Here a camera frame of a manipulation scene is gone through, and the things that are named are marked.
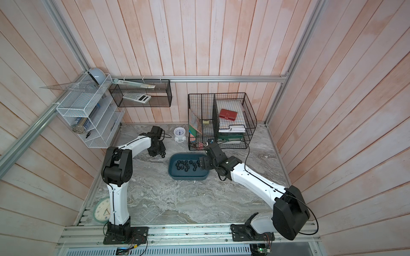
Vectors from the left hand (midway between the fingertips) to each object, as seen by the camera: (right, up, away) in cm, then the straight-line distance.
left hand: (161, 152), depth 104 cm
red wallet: (+43, +24, -8) cm, 50 cm away
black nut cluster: (+2, -2, -3) cm, 4 cm away
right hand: (+30, -1, -19) cm, 36 cm away
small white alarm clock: (+11, +13, +7) cm, 18 cm away
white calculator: (-11, +35, -6) cm, 37 cm away
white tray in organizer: (+46, +15, -11) cm, 50 cm away
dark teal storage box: (+17, -8, -6) cm, 20 cm away
